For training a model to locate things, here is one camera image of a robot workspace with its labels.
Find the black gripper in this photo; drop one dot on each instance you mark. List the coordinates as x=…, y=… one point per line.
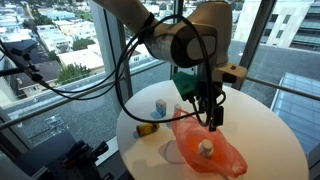
x=215, y=93

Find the square bottle blue label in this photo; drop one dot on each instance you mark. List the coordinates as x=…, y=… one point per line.
x=161, y=107

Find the orange plastic bag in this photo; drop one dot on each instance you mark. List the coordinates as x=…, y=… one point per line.
x=226, y=156

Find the black camera on stand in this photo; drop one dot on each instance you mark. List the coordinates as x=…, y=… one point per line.
x=26, y=60

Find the white medicine bottle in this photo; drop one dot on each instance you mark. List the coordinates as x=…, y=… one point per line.
x=206, y=147

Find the dark window mullion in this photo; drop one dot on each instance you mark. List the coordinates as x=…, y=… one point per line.
x=255, y=40

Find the blue black equipment base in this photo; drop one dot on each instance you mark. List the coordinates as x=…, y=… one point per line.
x=60, y=156

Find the glass skylight roof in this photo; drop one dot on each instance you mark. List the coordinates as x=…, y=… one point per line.
x=296, y=106

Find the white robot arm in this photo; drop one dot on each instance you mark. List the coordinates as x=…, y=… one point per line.
x=200, y=36

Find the yellow bottle black cap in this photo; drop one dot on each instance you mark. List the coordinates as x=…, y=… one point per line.
x=146, y=129

